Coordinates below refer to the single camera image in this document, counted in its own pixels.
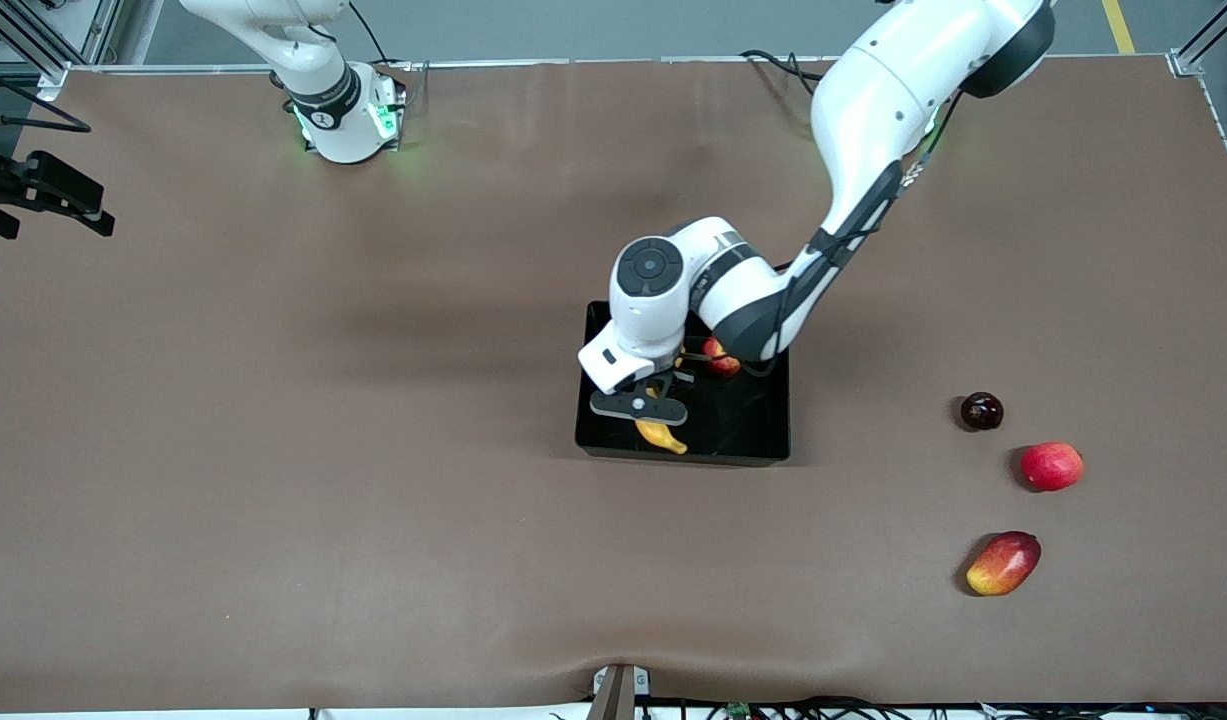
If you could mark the dark purple plum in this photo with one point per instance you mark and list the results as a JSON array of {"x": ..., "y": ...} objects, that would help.
[{"x": 981, "y": 412}]

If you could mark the red yellow mango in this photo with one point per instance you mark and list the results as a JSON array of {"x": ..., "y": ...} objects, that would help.
[{"x": 1003, "y": 565}]

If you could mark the small green circuit board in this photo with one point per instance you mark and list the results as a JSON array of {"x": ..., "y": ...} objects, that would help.
[{"x": 738, "y": 710}]

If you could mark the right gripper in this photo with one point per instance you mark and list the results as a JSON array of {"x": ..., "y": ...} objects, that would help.
[{"x": 21, "y": 186}]

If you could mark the yellow banana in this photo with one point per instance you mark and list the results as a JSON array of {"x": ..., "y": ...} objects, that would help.
[{"x": 661, "y": 435}]

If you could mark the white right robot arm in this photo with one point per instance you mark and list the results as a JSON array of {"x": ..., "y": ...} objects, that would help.
[{"x": 335, "y": 132}]

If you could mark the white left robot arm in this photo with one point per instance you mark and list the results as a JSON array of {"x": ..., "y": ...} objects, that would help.
[{"x": 873, "y": 100}]

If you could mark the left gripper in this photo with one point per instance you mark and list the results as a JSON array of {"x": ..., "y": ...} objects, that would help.
[{"x": 674, "y": 378}]

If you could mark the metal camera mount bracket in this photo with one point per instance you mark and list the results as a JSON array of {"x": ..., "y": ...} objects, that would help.
[{"x": 621, "y": 695}]

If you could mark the large red apple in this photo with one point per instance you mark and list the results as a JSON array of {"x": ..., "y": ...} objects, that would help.
[{"x": 1053, "y": 466}]

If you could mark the black plastic box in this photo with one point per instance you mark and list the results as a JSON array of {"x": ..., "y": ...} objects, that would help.
[{"x": 743, "y": 420}]

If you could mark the aluminium frame post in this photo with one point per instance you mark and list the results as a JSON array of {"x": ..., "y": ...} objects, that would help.
[
  {"x": 48, "y": 55},
  {"x": 1198, "y": 50}
]

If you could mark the small red yellow apple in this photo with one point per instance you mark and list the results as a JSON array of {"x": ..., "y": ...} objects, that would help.
[{"x": 721, "y": 363}]

